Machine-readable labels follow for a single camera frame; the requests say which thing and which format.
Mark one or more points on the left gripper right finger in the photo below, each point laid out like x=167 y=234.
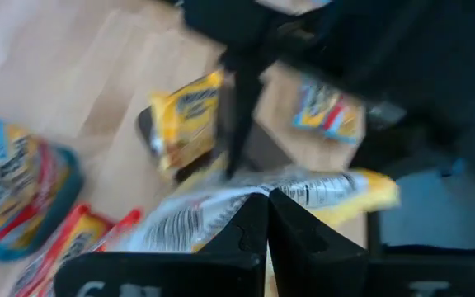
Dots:
x=311 y=264

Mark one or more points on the yellow Maruchan noodle pack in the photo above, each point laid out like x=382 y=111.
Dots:
x=303 y=194
x=188 y=119

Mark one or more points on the black aluminium table frame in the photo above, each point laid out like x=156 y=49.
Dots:
x=372 y=231

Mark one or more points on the dark grey plastic bin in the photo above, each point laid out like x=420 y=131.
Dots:
x=270 y=150

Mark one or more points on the teal plastic bin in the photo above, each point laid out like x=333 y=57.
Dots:
x=70 y=194

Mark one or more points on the red Maruchan noodle pack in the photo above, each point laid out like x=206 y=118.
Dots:
x=68 y=243
x=126 y=224

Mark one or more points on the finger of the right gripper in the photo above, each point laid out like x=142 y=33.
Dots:
x=243 y=115

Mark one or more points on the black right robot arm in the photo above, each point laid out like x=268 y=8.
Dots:
x=406 y=49

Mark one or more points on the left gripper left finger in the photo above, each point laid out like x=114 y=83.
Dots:
x=221 y=272

